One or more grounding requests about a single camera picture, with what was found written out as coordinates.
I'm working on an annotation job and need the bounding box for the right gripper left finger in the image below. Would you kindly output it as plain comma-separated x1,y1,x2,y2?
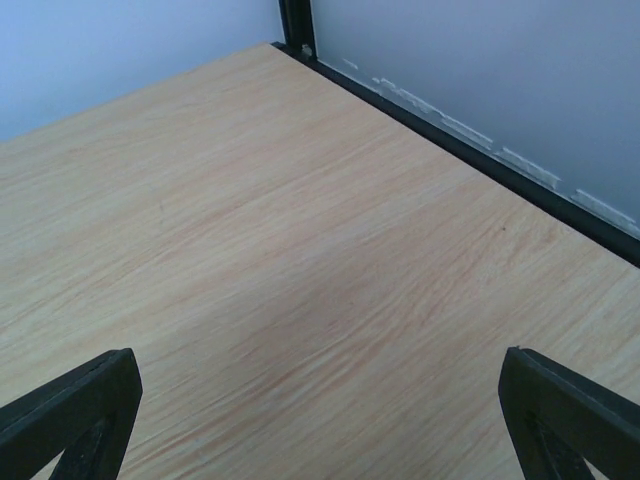
1,348,143,479

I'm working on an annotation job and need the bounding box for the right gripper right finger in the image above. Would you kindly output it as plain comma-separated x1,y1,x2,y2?
499,347,639,479

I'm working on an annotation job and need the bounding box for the black enclosure frame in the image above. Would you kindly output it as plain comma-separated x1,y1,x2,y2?
273,1,639,266

